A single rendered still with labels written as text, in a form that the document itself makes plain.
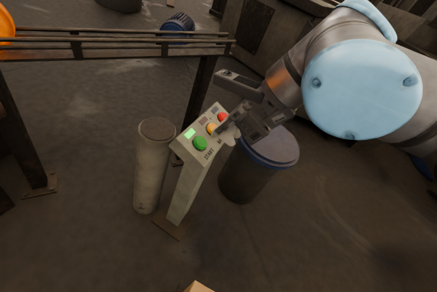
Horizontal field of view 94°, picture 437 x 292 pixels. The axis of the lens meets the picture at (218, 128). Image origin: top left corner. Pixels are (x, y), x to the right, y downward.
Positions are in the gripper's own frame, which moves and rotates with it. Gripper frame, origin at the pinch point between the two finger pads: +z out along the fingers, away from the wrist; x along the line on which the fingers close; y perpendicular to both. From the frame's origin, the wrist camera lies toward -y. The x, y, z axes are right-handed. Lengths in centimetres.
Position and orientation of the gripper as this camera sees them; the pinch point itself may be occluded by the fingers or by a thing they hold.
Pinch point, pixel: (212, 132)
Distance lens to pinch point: 51.6
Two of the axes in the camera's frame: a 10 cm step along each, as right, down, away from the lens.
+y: 6.9, 7.2, 0.7
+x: 4.4, -4.9, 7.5
